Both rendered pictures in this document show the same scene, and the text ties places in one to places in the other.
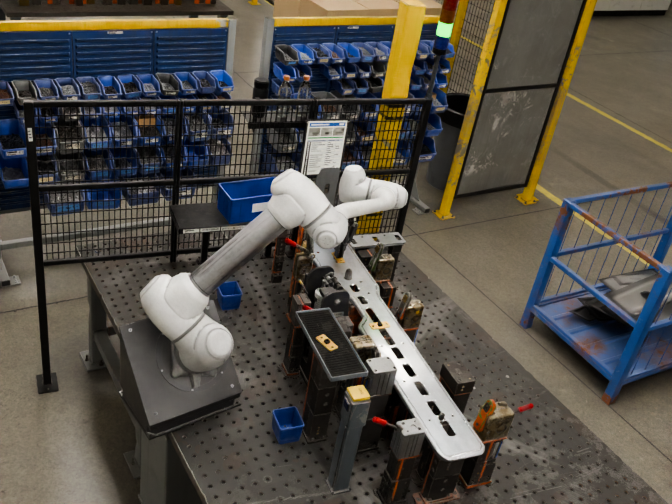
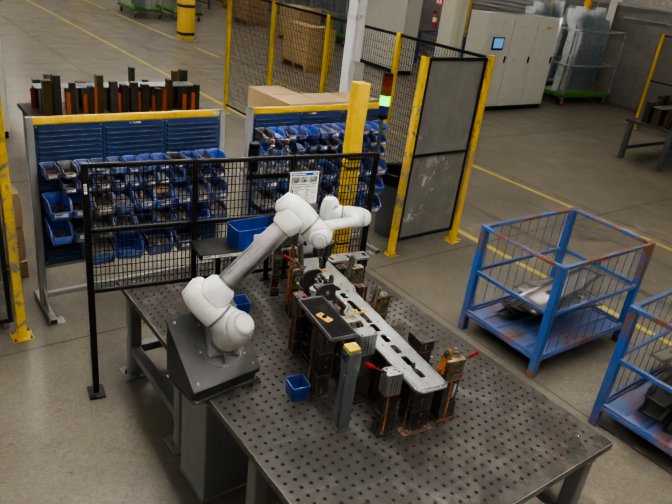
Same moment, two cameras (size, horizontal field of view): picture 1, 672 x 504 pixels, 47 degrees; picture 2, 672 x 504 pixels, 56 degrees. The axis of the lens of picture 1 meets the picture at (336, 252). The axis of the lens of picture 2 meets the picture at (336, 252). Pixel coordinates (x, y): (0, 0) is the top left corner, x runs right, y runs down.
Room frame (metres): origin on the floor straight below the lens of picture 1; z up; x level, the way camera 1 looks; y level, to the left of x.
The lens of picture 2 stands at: (-0.48, 0.11, 2.74)
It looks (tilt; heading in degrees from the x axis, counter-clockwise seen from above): 25 degrees down; 357
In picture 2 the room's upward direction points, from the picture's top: 7 degrees clockwise
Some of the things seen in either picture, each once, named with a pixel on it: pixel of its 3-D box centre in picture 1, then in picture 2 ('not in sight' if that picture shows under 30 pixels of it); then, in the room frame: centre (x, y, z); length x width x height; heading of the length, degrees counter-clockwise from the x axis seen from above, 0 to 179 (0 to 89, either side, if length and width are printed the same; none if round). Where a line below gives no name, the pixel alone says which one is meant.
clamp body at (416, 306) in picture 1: (404, 335); (377, 320); (2.63, -0.36, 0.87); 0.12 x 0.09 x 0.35; 117
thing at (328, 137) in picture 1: (323, 147); (302, 191); (3.45, 0.15, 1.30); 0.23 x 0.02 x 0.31; 117
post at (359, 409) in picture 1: (347, 442); (346, 389); (1.91, -0.16, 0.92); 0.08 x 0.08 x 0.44; 27
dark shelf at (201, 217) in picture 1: (266, 213); (263, 243); (3.20, 0.36, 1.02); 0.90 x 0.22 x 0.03; 117
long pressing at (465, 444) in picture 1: (383, 329); (362, 313); (2.48, -0.24, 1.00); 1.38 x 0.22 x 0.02; 27
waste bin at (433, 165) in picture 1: (458, 144); (396, 201); (6.02, -0.85, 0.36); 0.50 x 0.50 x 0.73
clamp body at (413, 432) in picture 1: (400, 463); (386, 401); (1.89, -0.35, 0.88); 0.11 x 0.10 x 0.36; 117
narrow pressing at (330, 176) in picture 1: (324, 200); (307, 228); (3.15, 0.10, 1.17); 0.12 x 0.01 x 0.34; 117
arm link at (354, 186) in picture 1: (355, 183); (331, 210); (2.90, -0.03, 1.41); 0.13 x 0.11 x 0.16; 85
